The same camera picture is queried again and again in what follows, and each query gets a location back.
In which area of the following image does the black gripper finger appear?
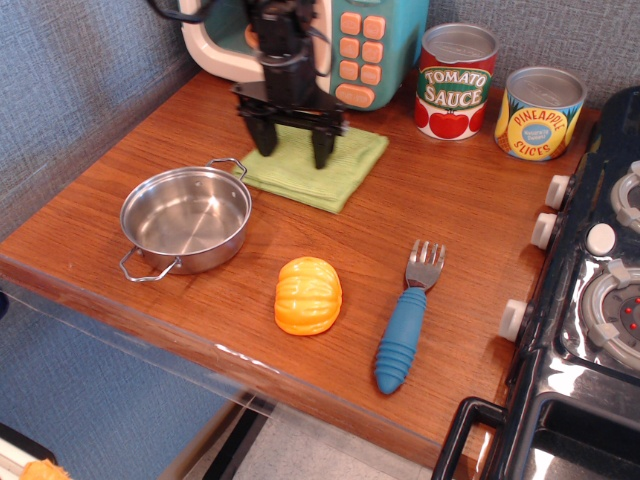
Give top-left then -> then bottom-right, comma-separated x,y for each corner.
311,129 -> 335,170
244,116 -> 278,156

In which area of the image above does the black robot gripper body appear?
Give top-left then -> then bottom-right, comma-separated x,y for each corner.
232,47 -> 347,134

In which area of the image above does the green towel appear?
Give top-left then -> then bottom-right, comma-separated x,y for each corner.
241,126 -> 389,214

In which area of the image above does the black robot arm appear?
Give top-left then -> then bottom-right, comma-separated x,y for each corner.
233,1 -> 346,169

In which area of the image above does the silver metal pot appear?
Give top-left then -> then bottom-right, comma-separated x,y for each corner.
119,158 -> 252,283

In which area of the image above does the teal toy microwave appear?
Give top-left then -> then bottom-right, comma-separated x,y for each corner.
182,1 -> 429,111

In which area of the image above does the orange plastic toy fruit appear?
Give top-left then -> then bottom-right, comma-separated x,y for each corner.
274,256 -> 343,336

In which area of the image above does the tomato sauce can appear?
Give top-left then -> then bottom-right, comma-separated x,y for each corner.
414,23 -> 498,141

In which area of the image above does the pineapple slices can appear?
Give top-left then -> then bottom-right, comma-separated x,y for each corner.
494,66 -> 587,162

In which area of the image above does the white stove knob middle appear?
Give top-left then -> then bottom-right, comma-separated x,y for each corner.
530,213 -> 557,250

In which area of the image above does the white stove knob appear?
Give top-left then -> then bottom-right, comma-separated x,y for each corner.
498,299 -> 528,343
545,175 -> 571,210
530,213 -> 557,250

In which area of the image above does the white stove knob upper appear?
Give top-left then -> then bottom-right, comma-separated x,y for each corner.
545,175 -> 571,210

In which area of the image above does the white stove knob lower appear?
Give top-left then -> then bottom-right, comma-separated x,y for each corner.
498,299 -> 528,343

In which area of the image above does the black toy stove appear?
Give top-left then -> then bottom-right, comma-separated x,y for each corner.
433,87 -> 639,479

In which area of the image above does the orange furry object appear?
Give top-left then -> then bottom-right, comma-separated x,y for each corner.
19,459 -> 71,480

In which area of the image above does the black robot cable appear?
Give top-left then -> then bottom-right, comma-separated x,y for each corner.
146,0 -> 221,25

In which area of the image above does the blue handled metal fork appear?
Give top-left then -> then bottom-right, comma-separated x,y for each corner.
374,240 -> 446,395

